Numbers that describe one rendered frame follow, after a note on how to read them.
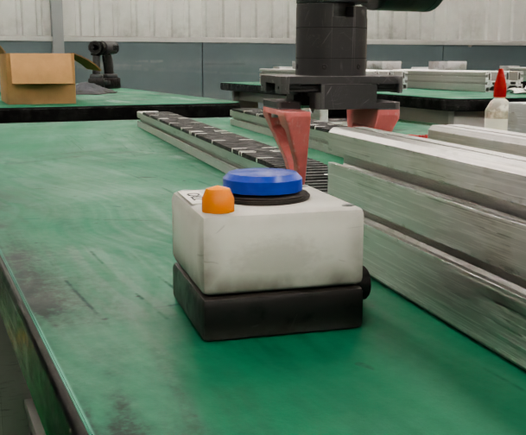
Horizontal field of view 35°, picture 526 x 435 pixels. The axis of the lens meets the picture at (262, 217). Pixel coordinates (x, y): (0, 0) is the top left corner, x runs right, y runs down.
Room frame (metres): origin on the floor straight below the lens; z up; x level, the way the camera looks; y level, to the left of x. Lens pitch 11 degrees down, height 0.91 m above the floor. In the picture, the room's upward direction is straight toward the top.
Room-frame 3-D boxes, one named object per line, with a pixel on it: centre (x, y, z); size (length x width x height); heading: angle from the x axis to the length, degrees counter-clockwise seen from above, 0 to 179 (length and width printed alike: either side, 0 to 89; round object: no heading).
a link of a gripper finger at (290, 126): (0.69, -0.04, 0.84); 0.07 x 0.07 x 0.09; 16
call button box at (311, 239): (0.42, -0.01, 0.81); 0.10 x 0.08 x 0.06; 106
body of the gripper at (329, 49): (0.69, -0.06, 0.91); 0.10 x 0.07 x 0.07; 106
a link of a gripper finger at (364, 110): (0.70, -0.07, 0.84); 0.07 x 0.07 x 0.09; 16
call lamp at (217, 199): (0.38, 0.02, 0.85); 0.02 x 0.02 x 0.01
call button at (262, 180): (0.42, 0.00, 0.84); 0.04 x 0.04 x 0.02
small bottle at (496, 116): (1.16, -0.32, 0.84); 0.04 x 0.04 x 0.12
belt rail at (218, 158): (1.22, 0.10, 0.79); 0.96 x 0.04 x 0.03; 16
